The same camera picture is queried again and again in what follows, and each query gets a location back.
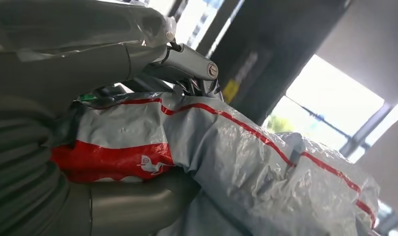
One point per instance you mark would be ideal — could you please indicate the grey courier bag red print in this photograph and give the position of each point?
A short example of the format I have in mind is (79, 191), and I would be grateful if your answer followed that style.
(234, 163)

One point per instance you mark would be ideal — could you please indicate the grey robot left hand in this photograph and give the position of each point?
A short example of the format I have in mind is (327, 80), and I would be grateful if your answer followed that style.
(71, 65)

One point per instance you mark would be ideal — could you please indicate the bright window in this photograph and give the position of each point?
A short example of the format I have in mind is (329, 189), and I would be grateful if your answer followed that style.
(332, 101)

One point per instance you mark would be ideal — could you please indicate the black yellow column label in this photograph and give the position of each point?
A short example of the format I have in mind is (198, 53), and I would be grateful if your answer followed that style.
(244, 76)

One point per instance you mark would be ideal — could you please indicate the black scanner column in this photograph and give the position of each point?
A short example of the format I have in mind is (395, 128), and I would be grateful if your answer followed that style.
(283, 39)

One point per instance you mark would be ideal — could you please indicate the green plastic crate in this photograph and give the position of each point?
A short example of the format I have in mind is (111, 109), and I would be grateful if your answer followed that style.
(87, 97)

